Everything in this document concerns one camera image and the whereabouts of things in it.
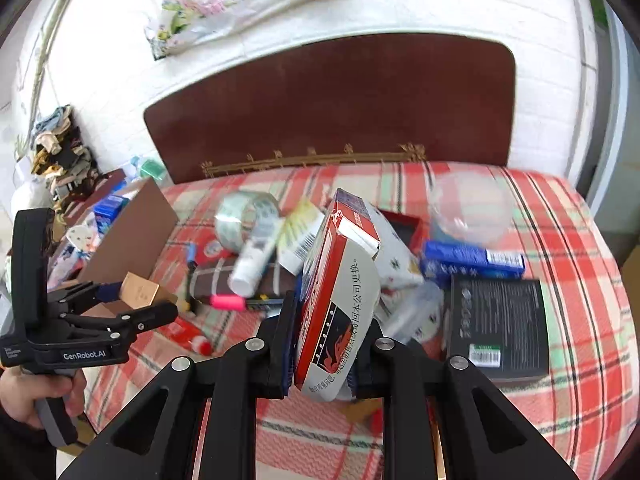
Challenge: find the white socket adapter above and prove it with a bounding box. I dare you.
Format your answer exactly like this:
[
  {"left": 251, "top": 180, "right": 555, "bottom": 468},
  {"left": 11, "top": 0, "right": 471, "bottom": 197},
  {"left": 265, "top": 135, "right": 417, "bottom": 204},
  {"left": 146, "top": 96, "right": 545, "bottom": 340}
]
[{"left": 65, "top": 224, "right": 97, "bottom": 256}]

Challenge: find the clear plastic bag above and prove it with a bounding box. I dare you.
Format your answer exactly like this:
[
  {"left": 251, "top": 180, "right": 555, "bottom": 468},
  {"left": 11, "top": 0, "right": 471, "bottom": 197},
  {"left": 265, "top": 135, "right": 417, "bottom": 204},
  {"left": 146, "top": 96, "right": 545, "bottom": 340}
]
[{"left": 384, "top": 280, "right": 447, "bottom": 345}]

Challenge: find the green plastic bottle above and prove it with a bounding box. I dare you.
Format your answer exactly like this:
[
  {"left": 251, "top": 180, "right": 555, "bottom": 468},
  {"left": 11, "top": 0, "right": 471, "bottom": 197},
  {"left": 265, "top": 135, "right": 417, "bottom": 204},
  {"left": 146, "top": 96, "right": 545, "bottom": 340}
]
[{"left": 129, "top": 155, "right": 169, "bottom": 184}]

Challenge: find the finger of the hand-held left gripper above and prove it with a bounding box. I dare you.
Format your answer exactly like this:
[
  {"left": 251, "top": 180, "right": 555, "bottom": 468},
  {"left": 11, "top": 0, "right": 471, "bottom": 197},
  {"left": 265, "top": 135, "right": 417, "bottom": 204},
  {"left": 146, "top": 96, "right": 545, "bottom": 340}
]
[
  {"left": 47, "top": 281, "right": 124, "bottom": 317},
  {"left": 59, "top": 301, "right": 179, "bottom": 343}
]

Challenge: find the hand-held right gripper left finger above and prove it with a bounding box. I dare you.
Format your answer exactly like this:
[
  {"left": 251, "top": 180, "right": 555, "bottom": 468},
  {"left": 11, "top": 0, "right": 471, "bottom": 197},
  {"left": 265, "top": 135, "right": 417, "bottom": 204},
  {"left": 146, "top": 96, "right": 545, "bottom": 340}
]
[{"left": 59, "top": 280, "right": 302, "bottom": 480}]

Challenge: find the red plaid blanket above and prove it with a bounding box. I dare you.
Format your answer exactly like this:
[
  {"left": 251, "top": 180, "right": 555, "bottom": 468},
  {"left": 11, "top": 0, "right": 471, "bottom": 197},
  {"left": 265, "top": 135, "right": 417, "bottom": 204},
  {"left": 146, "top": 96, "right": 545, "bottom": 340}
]
[{"left": 85, "top": 160, "right": 640, "bottom": 480}]

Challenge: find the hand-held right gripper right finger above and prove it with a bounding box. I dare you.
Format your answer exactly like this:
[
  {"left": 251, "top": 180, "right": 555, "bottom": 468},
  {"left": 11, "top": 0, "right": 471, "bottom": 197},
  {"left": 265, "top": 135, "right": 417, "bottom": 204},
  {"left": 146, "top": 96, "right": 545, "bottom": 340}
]
[{"left": 349, "top": 321, "right": 582, "bottom": 480}]

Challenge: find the white tube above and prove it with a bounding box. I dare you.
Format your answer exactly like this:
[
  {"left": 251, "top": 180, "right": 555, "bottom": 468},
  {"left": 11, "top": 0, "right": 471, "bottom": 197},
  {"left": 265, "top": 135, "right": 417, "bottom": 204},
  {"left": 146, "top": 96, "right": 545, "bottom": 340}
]
[{"left": 228, "top": 219, "right": 282, "bottom": 298}]

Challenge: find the floral plastic bag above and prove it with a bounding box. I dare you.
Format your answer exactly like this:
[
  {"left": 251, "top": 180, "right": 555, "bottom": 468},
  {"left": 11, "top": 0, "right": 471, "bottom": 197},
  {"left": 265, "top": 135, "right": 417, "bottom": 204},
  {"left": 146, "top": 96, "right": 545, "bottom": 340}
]
[{"left": 124, "top": 0, "right": 352, "bottom": 61}]

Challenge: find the pink highlighter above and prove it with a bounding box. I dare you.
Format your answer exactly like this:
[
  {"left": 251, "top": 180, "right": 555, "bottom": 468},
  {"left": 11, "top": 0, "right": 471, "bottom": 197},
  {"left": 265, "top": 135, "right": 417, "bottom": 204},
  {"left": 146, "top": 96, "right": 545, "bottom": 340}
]
[{"left": 209, "top": 293, "right": 246, "bottom": 310}]

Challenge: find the brown cardboard box container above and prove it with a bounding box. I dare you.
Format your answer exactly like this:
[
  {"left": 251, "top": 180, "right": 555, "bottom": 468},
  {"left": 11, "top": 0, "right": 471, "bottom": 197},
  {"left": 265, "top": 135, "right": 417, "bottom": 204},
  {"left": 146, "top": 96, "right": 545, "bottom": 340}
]
[{"left": 49, "top": 177, "right": 180, "bottom": 311}]

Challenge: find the brown wooden headboard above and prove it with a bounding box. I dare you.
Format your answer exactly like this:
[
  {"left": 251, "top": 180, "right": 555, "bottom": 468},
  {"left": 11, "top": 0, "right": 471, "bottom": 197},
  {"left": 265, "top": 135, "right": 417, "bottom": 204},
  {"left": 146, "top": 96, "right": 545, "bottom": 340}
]
[{"left": 143, "top": 33, "right": 517, "bottom": 185}]

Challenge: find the pile of clothes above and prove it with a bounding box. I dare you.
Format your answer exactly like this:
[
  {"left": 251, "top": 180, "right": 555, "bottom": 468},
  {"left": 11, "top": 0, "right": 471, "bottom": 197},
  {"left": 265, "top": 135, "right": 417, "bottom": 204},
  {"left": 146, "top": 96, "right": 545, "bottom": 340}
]
[{"left": 29, "top": 104, "right": 102, "bottom": 207}]

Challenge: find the red tube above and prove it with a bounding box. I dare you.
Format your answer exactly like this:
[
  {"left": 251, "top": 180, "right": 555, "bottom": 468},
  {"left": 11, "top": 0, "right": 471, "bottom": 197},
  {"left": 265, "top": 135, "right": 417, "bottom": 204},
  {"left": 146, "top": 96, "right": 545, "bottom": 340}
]
[{"left": 164, "top": 317, "right": 214, "bottom": 357}]

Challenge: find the red white packet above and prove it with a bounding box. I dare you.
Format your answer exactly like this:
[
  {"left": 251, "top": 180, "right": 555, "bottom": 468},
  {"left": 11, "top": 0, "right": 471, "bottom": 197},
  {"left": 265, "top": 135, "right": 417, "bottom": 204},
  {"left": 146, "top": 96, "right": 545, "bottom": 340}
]
[{"left": 293, "top": 188, "right": 382, "bottom": 404}]

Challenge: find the white star printed pouch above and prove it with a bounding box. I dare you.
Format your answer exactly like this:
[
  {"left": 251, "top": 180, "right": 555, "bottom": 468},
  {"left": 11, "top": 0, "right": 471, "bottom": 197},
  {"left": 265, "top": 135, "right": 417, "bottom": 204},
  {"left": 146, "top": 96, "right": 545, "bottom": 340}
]
[{"left": 371, "top": 209, "right": 427, "bottom": 292}]

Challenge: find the brown plaid wallet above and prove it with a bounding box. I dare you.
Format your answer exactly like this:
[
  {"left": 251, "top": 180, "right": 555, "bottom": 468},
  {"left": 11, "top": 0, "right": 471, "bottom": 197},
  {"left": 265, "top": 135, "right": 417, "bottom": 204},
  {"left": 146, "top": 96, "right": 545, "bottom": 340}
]
[{"left": 187, "top": 259, "right": 297, "bottom": 311}]

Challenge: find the clear round plastic container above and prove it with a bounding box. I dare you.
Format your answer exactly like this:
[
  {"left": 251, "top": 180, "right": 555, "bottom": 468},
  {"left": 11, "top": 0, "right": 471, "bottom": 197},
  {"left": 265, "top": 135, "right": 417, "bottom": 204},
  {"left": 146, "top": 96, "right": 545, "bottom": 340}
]
[{"left": 429, "top": 172, "right": 516, "bottom": 247}]

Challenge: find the clear tape roll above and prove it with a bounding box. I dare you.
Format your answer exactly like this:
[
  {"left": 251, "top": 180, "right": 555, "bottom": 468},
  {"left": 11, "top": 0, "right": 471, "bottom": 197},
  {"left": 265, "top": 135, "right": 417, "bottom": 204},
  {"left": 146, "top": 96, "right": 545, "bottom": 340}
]
[{"left": 214, "top": 190, "right": 284, "bottom": 254}]

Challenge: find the black flat box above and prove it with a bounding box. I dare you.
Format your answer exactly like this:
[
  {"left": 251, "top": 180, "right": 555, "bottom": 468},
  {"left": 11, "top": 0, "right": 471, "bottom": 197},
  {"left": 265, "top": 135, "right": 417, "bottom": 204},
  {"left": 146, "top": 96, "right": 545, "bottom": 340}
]
[{"left": 444, "top": 274, "right": 551, "bottom": 382}]

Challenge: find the person's left forearm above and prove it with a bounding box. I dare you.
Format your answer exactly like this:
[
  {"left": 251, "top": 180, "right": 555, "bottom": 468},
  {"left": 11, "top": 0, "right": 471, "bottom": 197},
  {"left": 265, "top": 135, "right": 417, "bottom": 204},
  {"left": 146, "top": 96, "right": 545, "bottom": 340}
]
[{"left": 0, "top": 407, "right": 58, "bottom": 480}]

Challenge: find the white green label box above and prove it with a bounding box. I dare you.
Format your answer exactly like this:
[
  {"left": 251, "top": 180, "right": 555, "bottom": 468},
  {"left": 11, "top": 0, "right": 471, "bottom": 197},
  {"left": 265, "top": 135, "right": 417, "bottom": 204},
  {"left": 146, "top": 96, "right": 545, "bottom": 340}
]
[{"left": 277, "top": 198, "right": 326, "bottom": 277}]

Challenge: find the yellow black pen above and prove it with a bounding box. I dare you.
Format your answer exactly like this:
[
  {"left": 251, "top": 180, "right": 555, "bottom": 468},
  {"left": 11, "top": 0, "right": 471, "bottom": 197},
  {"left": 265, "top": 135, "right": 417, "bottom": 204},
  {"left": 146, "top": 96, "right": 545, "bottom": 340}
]
[{"left": 184, "top": 242, "right": 200, "bottom": 312}]

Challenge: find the blue medicine box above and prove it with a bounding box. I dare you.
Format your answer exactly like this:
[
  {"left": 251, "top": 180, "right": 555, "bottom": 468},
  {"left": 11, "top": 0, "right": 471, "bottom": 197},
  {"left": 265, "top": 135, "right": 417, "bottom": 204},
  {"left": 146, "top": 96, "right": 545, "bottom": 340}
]
[{"left": 419, "top": 240, "right": 527, "bottom": 281}]

